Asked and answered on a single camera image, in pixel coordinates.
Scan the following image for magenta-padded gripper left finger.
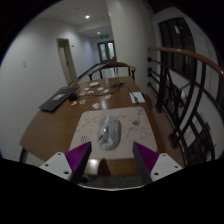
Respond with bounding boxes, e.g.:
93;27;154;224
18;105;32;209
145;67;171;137
39;140;93;184

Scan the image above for black laptop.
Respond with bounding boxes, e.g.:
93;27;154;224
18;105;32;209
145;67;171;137
38;86;81;113

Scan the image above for open side doorway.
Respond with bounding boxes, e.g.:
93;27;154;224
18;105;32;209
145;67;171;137
55;37;79;86

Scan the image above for white marble-print mouse pad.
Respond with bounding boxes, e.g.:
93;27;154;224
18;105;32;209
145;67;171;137
68;105;159;155

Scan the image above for black cable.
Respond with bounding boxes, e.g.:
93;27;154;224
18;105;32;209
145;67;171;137
76;89;116;99

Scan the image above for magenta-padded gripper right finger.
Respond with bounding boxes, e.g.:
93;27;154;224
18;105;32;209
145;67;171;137
131;141;184;185

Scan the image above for white notepad with pen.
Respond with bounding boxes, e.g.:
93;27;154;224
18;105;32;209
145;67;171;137
128;91;146;105

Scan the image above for wooden armchair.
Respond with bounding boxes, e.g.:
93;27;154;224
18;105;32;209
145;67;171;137
87;61;137;82

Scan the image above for black scissors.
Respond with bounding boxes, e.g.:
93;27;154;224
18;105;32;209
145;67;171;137
111;82;125;91

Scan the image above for black-framed window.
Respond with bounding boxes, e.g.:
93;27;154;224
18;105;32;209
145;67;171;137
157;17;224;113

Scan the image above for black railing with wooden handrail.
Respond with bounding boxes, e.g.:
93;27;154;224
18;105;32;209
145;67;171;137
146;45;224;168

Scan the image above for glass double door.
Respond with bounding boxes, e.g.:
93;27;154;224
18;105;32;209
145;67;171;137
96;40;117;64

